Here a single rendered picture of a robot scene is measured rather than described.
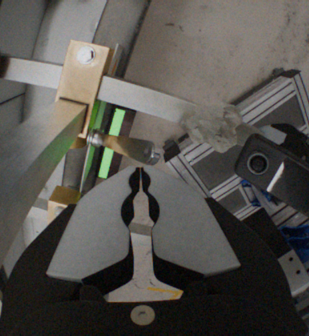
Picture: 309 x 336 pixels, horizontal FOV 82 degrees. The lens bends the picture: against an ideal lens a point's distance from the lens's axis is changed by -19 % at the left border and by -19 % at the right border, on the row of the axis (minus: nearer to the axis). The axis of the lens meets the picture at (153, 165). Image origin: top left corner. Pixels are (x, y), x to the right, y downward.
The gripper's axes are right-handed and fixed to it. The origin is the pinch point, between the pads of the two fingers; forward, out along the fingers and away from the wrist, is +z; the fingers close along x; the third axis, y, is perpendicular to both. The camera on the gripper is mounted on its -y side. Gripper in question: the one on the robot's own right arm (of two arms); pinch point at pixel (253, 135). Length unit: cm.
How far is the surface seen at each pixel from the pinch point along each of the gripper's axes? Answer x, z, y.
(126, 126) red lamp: -9.0, 12.4, -18.7
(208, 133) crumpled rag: -1.4, -4.0, -9.1
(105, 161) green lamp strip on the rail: -17.8, 12.4, -21.0
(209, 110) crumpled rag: 1.5, -4.1, -10.4
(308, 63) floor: 49, 83, 76
